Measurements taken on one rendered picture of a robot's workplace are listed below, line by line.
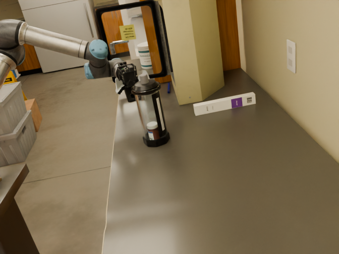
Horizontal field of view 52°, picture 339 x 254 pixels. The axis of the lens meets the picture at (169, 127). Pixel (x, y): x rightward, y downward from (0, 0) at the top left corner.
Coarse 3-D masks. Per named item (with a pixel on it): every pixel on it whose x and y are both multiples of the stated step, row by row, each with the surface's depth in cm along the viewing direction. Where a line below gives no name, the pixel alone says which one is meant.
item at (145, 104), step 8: (136, 96) 123; (144, 96) 121; (144, 104) 123; (152, 104) 123; (144, 112) 124; (152, 112) 124; (144, 120) 126; (152, 120) 125; (144, 128) 128; (152, 128) 127; (144, 136) 131; (152, 136) 128
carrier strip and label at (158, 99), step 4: (152, 96) 122; (156, 96) 123; (156, 100) 123; (160, 100) 125; (156, 104) 124; (160, 104) 125; (156, 108) 124; (160, 108) 126; (156, 112) 125; (160, 112) 126; (156, 116) 125; (160, 116) 126; (160, 120) 127; (164, 120) 129; (160, 124) 127; (164, 124) 129; (160, 128) 128; (164, 128) 129; (160, 132) 128; (164, 132) 130; (160, 136) 129
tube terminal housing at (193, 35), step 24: (168, 0) 141; (192, 0) 144; (168, 24) 145; (192, 24) 146; (216, 24) 160; (192, 48) 150; (216, 48) 163; (192, 72) 155; (216, 72) 167; (192, 96) 160
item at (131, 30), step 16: (112, 16) 174; (128, 16) 174; (144, 16) 173; (112, 32) 178; (128, 32) 178; (144, 32) 177; (128, 48) 181; (144, 48) 181; (144, 64) 185; (160, 64) 184
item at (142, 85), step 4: (140, 76) 122; (144, 76) 121; (140, 80) 123; (144, 80) 122; (148, 80) 125; (152, 80) 124; (136, 84) 123; (140, 84) 123; (144, 84) 122; (148, 84) 121; (152, 84) 121; (156, 84) 123; (136, 88) 121; (140, 88) 120; (144, 88) 120; (148, 88) 120; (152, 88) 121
